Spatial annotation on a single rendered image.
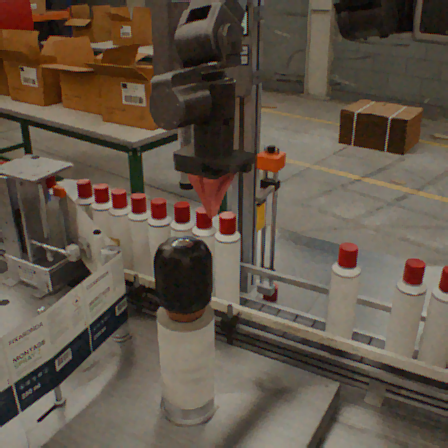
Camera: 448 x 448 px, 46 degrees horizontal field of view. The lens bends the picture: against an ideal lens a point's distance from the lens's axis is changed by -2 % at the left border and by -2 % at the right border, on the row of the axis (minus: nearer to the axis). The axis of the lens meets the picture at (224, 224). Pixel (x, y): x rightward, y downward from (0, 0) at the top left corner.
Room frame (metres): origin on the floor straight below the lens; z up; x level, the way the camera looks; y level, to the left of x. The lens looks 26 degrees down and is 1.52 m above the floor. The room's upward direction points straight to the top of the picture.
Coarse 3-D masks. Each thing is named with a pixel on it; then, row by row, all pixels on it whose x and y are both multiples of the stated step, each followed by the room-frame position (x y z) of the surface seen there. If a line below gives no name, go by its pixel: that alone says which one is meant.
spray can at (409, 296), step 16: (416, 272) 0.73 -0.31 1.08; (400, 288) 0.74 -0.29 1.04; (416, 288) 0.73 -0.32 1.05; (400, 304) 0.73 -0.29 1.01; (416, 304) 0.72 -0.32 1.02; (400, 320) 0.73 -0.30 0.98; (416, 320) 0.72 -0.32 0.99; (400, 336) 0.72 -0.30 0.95; (416, 336) 0.73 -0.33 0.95; (400, 352) 0.72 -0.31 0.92; (400, 368) 0.72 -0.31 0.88
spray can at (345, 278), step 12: (348, 252) 0.79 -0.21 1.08; (336, 264) 0.81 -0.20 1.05; (348, 264) 0.79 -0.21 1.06; (336, 276) 0.79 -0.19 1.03; (348, 276) 0.78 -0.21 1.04; (360, 276) 0.79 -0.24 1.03; (336, 288) 0.78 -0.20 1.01; (348, 288) 0.78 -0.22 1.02; (336, 300) 0.78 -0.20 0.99; (348, 300) 0.78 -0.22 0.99; (336, 312) 0.78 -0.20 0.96; (348, 312) 0.78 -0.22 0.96; (336, 324) 0.78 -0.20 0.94; (348, 324) 0.78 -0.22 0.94; (348, 336) 0.78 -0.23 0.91; (336, 348) 0.78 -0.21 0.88
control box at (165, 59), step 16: (160, 0) 1.00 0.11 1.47; (176, 0) 0.98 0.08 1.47; (160, 16) 1.01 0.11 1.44; (176, 16) 0.97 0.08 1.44; (160, 32) 1.01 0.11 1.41; (160, 48) 1.01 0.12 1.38; (160, 64) 1.02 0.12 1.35; (176, 64) 0.97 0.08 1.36; (240, 80) 1.03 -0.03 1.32; (240, 96) 1.04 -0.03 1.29
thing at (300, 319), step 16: (0, 240) 1.21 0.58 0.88; (240, 304) 0.93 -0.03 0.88; (256, 304) 0.93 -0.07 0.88; (240, 320) 0.87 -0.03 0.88; (304, 320) 0.87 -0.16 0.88; (288, 336) 0.82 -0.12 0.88; (352, 336) 0.82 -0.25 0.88; (368, 336) 0.82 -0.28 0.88; (336, 352) 0.77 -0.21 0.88; (416, 352) 0.77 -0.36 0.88; (384, 368) 0.72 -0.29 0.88; (432, 384) 0.68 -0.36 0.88
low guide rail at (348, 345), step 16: (128, 272) 1.00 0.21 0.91; (224, 304) 0.88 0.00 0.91; (256, 320) 0.84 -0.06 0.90; (272, 320) 0.83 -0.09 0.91; (288, 320) 0.82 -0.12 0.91; (304, 336) 0.79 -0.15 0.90; (320, 336) 0.78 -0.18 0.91; (336, 336) 0.77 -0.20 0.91; (352, 352) 0.75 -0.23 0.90; (368, 352) 0.73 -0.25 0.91; (384, 352) 0.73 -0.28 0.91; (416, 368) 0.69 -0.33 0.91; (432, 368) 0.68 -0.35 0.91
